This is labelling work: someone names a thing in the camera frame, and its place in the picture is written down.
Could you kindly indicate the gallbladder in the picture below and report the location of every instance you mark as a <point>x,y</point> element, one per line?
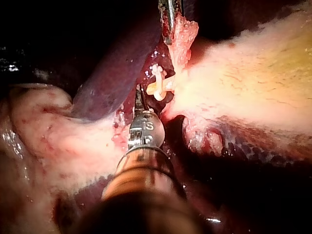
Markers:
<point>243,80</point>

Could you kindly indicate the right arm instrument jaw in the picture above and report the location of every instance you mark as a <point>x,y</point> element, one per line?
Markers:
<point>138,101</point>
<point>145,106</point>

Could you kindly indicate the dark red liver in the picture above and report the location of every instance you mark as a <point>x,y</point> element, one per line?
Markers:
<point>122,73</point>

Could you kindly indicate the white clip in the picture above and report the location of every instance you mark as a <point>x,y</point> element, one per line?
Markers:
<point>159,87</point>
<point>158,69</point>

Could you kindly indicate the left arm instrument jaw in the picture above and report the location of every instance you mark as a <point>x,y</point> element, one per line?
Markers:
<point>170,22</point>
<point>181,5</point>

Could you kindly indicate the right arm instrument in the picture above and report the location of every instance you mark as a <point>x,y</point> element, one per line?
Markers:
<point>146,130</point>

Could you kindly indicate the dark right arm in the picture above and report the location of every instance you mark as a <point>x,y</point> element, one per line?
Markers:
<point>141,185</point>

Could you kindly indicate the pale fatty tissue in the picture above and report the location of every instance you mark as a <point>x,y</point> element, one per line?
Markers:
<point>207,136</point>
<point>48,136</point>

